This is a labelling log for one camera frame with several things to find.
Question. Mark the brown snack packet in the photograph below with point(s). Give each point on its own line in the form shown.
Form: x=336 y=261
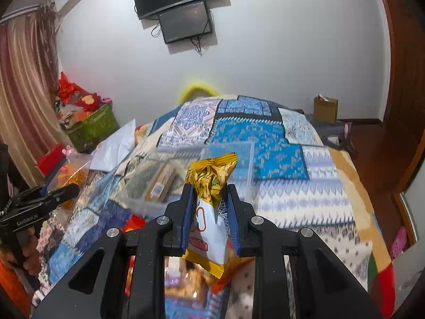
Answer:
x=162 y=184

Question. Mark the green storage box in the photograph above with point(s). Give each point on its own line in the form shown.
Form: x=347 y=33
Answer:
x=96 y=124

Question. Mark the dark low bench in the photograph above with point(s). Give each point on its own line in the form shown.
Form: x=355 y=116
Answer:
x=335 y=133

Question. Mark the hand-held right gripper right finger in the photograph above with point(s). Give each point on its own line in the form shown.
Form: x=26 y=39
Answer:
x=233 y=213

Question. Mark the person's left hand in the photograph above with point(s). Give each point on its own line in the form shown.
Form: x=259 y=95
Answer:
x=30 y=256

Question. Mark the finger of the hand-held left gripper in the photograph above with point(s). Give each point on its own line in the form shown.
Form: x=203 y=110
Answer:
x=63 y=193
x=31 y=195

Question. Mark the clear bag of orange snacks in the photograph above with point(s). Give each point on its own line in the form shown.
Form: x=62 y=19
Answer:
x=71 y=176

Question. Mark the pink slipper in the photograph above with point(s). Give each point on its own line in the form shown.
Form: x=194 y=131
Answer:
x=398 y=242

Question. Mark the orange and blue snack packet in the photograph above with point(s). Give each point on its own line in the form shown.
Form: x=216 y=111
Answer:
x=194 y=289

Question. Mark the white plastic bag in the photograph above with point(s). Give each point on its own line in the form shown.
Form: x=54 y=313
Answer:
x=111 y=148

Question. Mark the red snack packet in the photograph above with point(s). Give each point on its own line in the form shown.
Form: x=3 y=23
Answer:
x=134 y=223

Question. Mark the small black wall monitor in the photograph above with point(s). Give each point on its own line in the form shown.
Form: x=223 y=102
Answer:
x=185 y=21

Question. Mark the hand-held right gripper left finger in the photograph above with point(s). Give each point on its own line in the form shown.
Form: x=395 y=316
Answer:
x=187 y=213

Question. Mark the brown cardboard box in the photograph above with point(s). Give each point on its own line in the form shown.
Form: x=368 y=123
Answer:
x=325 y=110

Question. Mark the green box with red items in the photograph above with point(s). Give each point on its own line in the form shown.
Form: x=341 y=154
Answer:
x=74 y=98

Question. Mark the clear plastic container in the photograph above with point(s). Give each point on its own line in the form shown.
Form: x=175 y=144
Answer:
x=240 y=161

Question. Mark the blue patchwork blanket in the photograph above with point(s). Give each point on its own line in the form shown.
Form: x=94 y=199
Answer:
x=298 y=186

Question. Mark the striped brown curtain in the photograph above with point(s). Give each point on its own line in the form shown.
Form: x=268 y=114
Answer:
x=25 y=99

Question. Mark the yellow and white snack packet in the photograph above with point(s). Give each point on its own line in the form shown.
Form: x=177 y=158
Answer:
x=208 y=229

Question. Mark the brown wooden door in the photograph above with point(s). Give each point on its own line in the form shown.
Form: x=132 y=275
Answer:
x=406 y=89

